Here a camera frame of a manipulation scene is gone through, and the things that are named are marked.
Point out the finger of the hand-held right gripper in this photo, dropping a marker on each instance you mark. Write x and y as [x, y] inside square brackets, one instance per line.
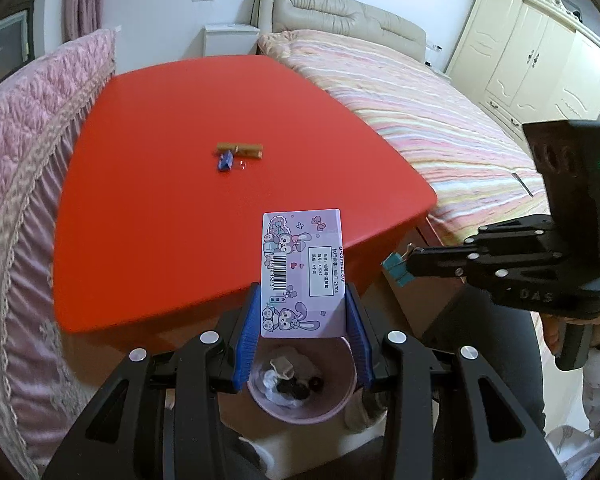
[440, 254]
[440, 267]

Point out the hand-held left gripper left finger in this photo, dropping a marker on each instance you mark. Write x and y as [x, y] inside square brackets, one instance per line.
[245, 330]

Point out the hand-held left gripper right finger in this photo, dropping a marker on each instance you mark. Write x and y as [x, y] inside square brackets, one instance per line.
[358, 335]

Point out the teal binder clip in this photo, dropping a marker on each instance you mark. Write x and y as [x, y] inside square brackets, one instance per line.
[397, 266]

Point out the pink trash bin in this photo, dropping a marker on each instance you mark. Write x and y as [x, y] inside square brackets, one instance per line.
[330, 395]

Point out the black sock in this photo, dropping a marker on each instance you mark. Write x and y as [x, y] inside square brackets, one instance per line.
[292, 389]

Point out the pink cartoon printed card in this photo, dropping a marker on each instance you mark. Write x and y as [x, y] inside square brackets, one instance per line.
[305, 270]

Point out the pink slipper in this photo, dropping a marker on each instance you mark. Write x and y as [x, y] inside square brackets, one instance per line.
[365, 410]

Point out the person's left leg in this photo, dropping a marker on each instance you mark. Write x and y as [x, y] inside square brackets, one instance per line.
[245, 460]

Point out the bed with striped cover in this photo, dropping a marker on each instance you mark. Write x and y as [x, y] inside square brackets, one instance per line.
[420, 120]

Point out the cream wardrobe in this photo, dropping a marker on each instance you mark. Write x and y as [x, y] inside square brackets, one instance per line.
[530, 60]

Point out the small blue clip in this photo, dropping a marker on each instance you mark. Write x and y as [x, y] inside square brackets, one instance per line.
[225, 162]

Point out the brown wooden stick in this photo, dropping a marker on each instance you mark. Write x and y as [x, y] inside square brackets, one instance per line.
[240, 149]

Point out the red table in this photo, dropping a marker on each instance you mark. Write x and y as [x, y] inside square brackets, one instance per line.
[205, 110]

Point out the beige padded headboard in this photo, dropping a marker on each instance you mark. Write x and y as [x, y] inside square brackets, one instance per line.
[340, 20]

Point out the white nightstand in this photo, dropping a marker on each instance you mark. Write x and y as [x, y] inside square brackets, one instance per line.
[230, 42]

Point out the pink curtain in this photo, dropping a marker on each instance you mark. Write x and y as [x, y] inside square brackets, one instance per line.
[82, 0]

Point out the dark framed window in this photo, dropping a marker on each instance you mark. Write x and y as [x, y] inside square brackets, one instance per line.
[7, 45]

